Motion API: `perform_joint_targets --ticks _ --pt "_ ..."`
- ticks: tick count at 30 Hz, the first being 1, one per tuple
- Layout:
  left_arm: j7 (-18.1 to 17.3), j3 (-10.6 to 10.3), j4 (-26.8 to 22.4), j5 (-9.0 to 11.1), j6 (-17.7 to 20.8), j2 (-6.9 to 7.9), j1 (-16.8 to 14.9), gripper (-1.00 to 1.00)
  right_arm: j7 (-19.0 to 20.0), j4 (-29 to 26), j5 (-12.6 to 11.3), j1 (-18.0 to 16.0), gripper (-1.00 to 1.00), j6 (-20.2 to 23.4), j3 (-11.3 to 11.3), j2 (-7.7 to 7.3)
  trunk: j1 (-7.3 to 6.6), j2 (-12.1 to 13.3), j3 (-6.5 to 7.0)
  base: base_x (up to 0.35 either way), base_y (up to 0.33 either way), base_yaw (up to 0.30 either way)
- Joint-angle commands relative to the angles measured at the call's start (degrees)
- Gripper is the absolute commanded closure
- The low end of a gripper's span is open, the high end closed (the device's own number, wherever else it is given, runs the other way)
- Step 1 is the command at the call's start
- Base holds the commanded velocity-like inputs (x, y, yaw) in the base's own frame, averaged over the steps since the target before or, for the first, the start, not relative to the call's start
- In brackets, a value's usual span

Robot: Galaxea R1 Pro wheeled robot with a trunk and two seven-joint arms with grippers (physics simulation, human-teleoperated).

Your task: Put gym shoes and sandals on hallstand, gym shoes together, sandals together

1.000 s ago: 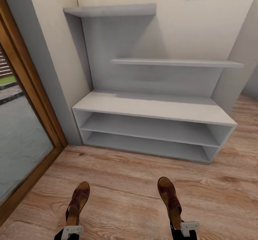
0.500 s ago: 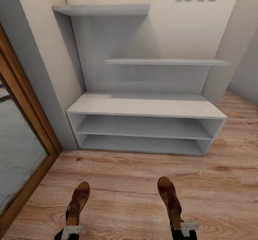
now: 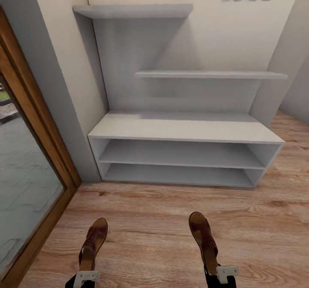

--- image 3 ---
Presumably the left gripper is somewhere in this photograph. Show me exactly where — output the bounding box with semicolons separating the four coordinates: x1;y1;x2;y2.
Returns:
65;275;95;288

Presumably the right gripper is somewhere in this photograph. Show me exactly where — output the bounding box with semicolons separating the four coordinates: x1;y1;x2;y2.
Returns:
206;275;236;288

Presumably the sandal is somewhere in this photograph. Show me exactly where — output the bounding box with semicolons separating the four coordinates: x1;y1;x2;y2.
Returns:
189;212;218;276
79;218;108;271

